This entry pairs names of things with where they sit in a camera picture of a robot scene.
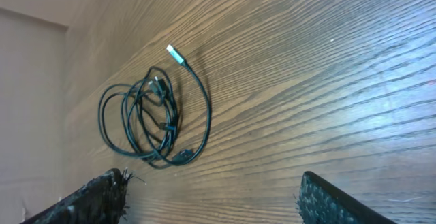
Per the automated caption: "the black USB-A cable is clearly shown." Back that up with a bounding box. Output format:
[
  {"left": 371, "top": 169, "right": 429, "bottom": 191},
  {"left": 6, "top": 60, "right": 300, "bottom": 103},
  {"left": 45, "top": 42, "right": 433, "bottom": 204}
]
[{"left": 121, "top": 44, "right": 213, "bottom": 170}]

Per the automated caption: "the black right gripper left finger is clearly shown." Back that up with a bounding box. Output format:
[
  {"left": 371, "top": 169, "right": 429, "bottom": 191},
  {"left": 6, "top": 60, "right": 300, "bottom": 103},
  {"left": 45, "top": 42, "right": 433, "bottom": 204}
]
[{"left": 22, "top": 168, "right": 134, "bottom": 224}]

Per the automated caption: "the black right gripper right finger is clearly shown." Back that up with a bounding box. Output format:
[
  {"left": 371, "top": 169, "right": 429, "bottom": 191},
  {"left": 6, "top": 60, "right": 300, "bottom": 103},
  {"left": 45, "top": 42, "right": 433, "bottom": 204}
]
[{"left": 296, "top": 171, "right": 394, "bottom": 224}]

